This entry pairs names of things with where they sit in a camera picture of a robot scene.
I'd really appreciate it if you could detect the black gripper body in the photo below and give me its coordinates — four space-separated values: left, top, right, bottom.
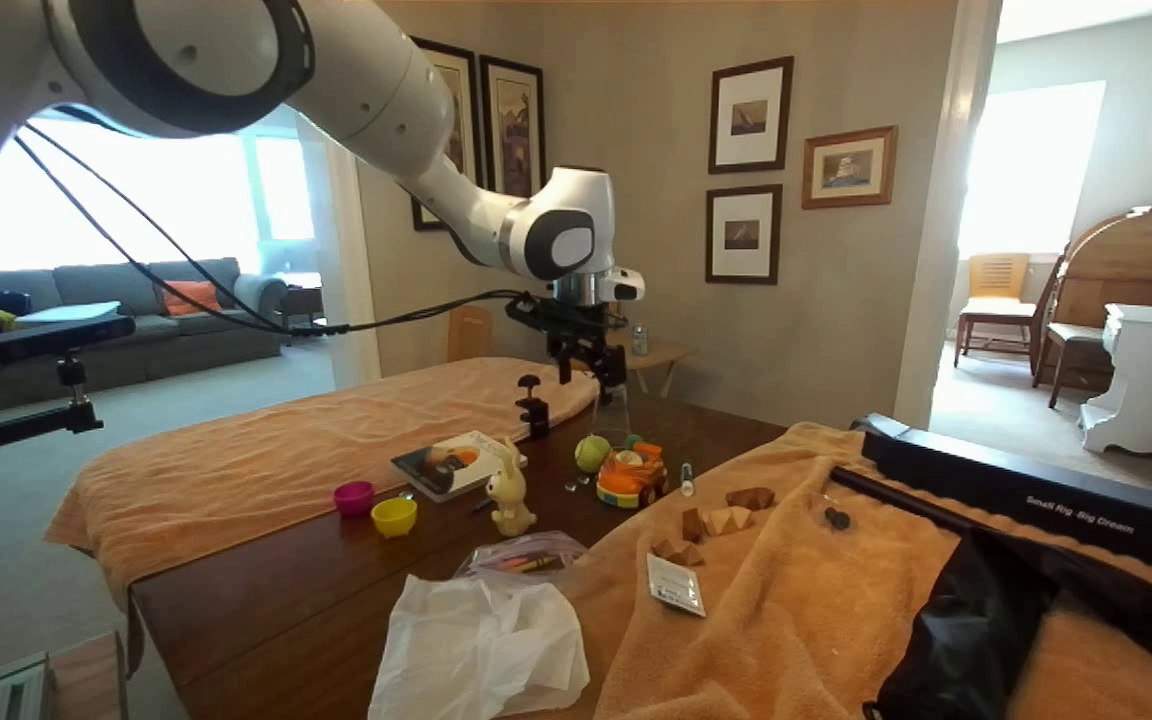
539 301 627 361

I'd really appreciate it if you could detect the green ball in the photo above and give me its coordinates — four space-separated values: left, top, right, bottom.
572 433 615 478

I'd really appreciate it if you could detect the orange tiger toy car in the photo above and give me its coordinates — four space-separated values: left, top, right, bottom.
594 441 671 514

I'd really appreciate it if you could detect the orange sofa pillow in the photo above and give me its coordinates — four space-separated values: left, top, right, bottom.
158 277 227 321

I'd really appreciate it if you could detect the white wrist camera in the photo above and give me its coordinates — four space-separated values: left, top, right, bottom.
599 266 647 310

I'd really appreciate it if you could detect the clear plastic cup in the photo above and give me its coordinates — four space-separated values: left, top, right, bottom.
599 380 647 452

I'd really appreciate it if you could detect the wooden framed picture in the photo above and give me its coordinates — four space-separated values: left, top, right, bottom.
801 123 899 212

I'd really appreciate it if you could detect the black table clamp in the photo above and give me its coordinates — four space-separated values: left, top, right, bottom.
511 374 553 444

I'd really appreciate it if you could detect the small black framed picture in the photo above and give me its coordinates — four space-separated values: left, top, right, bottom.
707 52 795 178
701 182 790 290

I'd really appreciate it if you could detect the orange towel with label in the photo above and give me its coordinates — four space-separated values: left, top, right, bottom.
560 415 1152 720

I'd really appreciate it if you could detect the black cable bundle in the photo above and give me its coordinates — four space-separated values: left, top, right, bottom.
12 117 531 339

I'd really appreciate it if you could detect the curved wooden chair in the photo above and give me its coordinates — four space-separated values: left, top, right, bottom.
1029 202 1152 414

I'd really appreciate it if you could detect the pink plastic cup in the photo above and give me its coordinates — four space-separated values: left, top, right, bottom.
334 478 381 524

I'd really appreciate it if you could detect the wooden base platform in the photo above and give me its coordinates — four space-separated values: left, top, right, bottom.
41 628 130 720

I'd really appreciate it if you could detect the white plastic bag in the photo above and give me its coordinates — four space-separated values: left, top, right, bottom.
363 572 597 720

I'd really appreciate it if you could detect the grey sofa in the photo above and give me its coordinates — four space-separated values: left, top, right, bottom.
0 254 328 415

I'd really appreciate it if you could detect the long black case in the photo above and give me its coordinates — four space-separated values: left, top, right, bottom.
861 414 1152 594

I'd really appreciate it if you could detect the yellow plastic cup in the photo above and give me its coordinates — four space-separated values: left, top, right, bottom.
368 489 425 540

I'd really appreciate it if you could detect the pale bunny figurine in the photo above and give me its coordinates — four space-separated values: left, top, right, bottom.
483 438 546 540

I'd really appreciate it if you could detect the light wooden block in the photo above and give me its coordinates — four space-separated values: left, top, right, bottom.
698 500 756 535

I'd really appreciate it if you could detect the black fabric bag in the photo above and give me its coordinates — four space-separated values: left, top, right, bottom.
873 532 1152 720

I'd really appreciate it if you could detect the tan armchair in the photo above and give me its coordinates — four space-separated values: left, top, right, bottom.
954 254 1040 369

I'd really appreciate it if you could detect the clear zip bag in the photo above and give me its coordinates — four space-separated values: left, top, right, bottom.
470 527 588 594

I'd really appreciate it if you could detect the white towel label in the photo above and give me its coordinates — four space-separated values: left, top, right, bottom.
646 550 713 621

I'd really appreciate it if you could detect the tall black framed picture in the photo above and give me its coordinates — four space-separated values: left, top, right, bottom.
410 35 483 233
478 52 553 202

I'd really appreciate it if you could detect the plain orange towel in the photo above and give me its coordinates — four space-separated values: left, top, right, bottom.
44 351 607 605

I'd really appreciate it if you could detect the One Gorilla picture book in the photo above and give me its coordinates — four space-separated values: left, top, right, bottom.
390 429 517 509

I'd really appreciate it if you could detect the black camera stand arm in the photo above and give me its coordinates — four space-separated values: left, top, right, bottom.
0 314 139 466

